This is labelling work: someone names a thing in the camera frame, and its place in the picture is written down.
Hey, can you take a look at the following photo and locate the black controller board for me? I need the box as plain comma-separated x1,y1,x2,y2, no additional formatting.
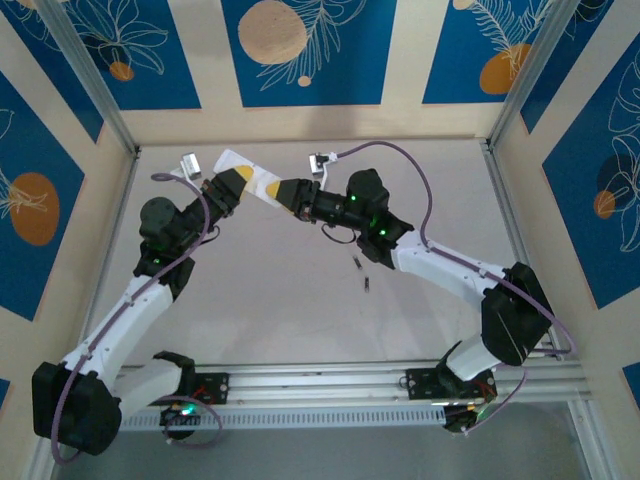
442,399,494,441
159,402,204,441

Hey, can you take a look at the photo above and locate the aluminium table side rail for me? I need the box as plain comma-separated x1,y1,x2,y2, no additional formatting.
72,144,144,374
479,139,564,359

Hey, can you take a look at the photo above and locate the aluminium upright post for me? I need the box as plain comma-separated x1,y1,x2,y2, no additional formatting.
37,0,141,159
487,0,614,151

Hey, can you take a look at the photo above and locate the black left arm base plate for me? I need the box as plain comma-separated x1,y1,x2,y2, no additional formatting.
192,372,231,406

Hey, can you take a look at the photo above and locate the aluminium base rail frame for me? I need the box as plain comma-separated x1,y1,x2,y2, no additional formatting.
119,349,586,401

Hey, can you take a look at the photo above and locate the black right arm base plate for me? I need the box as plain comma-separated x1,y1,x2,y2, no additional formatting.
405,367,496,401

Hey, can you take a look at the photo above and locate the grey slotted cable duct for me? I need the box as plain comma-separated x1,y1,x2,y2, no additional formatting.
119,403,446,431

